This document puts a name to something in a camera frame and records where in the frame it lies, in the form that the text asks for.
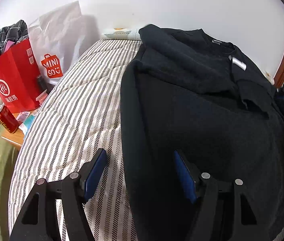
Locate black sweatshirt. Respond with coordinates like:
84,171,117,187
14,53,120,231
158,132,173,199
121,25,284,240

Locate wooden bedside table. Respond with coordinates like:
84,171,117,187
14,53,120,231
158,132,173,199
0,110,36,152

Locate small packets on table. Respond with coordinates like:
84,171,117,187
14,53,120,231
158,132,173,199
16,90,48,136

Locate red drink can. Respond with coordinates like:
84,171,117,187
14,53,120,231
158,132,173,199
0,104,19,134

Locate striped quilted bed cover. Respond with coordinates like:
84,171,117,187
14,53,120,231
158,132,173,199
8,40,140,240

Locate red paper shopping bag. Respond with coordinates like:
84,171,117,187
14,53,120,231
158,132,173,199
0,39,41,113

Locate white patterned folded blanket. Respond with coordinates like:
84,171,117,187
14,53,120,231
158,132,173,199
101,28,141,41

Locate white Miniso plastic bag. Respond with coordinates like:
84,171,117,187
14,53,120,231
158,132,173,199
28,1,99,86

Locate plaid grey cloth in bag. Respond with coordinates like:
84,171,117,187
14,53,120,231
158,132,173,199
0,20,28,56

